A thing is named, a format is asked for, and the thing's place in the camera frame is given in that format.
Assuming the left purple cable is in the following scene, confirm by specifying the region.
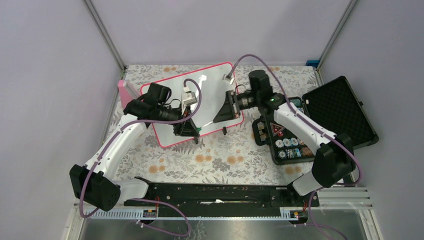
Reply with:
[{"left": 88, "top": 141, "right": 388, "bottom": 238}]
[{"left": 78, "top": 78, "right": 203, "bottom": 237}]

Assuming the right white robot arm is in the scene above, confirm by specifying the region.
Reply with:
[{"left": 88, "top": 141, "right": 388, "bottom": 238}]
[{"left": 213, "top": 70, "right": 356, "bottom": 206}]

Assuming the purple cable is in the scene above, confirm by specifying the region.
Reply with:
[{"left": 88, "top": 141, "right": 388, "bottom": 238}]
[
  {"left": 78, "top": 78, "right": 203, "bottom": 237},
  {"left": 230, "top": 54, "right": 364, "bottom": 240}
]

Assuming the floral table mat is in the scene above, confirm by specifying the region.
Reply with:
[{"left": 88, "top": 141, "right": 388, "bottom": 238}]
[{"left": 113, "top": 64, "right": 319, "bottom": 185}]

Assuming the black poker chip case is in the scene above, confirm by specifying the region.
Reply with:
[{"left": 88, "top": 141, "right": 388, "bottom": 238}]
[{"left": 252, "top": 76, "right": 379, "bottom": 165}]

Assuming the blue clip at corner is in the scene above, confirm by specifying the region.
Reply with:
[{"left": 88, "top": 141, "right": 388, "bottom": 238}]
[{"left": 305, "top": 60, "right": 320, "bottom": 68}]

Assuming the pink framed whiteboard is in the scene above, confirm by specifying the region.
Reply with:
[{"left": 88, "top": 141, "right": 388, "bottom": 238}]
[{"left": 140, "top": 61, "right": 245, "bottom": 149}]

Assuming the pink eraser block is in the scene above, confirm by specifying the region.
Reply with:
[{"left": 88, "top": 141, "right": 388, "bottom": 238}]
[{"left": 117, "top": 79, "right": 141, "bottom": 109}]

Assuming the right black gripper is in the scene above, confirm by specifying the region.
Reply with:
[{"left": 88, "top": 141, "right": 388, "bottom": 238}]
[{"left": 213, "top": 89, "right": 261, "bottom": 123}]

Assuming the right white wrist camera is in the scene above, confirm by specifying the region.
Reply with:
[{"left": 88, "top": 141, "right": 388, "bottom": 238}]
[{"left": 222, "top": 74, "right": 235, "bottom": 85}]

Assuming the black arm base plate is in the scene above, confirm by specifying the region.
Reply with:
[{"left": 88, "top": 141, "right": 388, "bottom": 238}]
[{"left": 124, "top": 180, "right": 321, "bottom": 219}]

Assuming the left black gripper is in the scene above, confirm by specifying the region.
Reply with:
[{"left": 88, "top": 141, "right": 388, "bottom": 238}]
[{"left": 157, "top": 102, "right": 200, "bottom": 137}]

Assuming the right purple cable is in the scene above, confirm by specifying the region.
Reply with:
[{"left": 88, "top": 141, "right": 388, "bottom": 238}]
[{"left": 230, "top": 54, "right": 364, "bottom": 240}]

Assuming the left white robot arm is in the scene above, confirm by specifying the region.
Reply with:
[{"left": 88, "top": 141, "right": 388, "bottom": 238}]
[{"left": 69, "top": 78, "right": 202, "bottom": 218}]

